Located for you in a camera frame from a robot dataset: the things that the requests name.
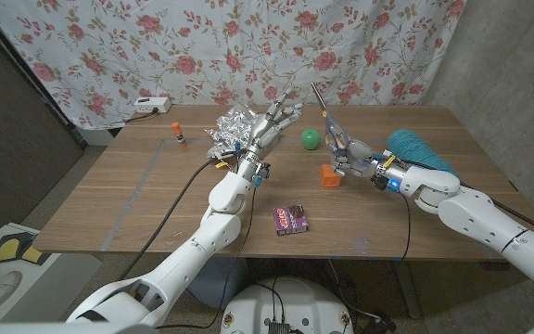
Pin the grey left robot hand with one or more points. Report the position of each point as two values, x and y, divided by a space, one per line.
267 132

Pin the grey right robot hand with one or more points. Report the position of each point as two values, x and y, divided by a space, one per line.
357 158

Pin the aluminum foil sheet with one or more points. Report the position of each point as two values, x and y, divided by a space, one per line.
230 132

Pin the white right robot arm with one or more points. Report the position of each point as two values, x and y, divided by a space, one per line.
480 218

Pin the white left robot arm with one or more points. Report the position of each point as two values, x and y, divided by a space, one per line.
193 250

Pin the orange cube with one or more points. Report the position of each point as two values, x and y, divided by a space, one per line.
328 178

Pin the purple box of matches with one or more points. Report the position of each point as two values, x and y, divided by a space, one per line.
290 220

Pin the green toy apple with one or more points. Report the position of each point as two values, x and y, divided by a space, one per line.
311 139

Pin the teal yarn skein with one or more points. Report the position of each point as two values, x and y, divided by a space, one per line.
413 146

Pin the glue stick with orange cap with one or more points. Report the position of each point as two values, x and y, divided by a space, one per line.
177 132

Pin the floral print backdrop cloth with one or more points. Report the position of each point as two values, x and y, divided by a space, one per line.
202 46

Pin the white power strip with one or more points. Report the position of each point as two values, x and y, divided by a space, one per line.
152 105

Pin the grey table leg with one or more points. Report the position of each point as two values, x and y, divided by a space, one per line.
406 290

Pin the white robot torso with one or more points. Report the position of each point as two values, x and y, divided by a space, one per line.
304 301

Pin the blue-grey stool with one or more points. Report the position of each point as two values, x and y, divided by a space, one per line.
220 278

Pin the white floor board yellow marks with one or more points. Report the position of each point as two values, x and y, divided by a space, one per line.
12 246

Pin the white sneaker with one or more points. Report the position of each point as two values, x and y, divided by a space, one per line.
3 287

